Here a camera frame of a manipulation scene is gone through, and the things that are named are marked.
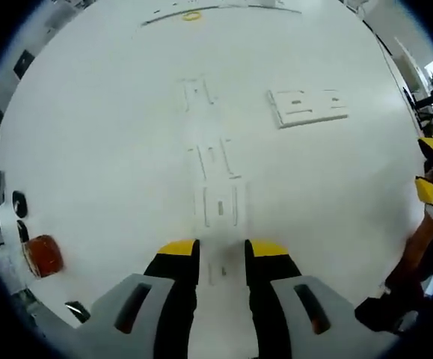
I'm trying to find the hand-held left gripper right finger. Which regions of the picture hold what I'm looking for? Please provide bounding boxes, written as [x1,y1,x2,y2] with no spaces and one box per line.
[244,239,393,359]

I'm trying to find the black tripod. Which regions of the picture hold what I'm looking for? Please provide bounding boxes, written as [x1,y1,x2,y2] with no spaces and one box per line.
[402,69,433,136]

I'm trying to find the thick white socket holder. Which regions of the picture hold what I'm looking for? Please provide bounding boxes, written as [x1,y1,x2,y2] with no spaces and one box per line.
[265,88,350,131]

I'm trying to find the black box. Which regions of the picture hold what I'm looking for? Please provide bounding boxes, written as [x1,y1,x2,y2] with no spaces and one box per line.
[13,49,34,80]

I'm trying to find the white socket holder cover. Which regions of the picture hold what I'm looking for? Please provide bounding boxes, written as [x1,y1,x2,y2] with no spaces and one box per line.
[192,180,251,230]
[206,259,229,289]
[179,75,218,114]
[186,137,245,182]

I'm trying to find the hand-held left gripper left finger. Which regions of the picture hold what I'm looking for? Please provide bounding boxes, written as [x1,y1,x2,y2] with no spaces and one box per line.
[57,239,201,359]

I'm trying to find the small black object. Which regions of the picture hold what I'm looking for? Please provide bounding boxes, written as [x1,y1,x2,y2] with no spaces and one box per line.
[64,300,91,324]
[11,190,29,219]
[16,219,31,246]

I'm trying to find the orange cylinder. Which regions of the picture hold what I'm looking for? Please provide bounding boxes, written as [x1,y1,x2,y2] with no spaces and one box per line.
[24,234,65,279]

